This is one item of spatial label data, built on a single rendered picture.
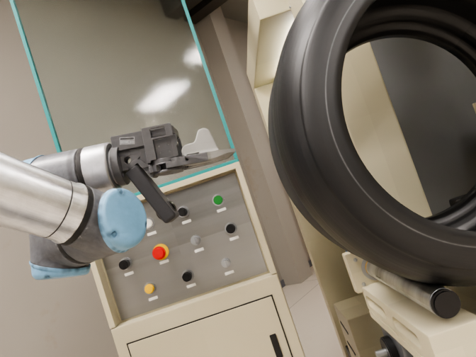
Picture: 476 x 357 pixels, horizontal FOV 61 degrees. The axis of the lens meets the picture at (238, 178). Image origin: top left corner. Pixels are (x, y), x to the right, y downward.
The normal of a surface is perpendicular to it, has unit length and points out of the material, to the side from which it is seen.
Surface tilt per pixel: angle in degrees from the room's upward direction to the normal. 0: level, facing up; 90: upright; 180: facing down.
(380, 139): 90
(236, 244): 90
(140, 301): 90
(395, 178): 90
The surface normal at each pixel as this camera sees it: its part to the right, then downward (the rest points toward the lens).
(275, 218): -0.58, 0.15
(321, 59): -0.19, -0.09
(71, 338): 0.75, -0.29
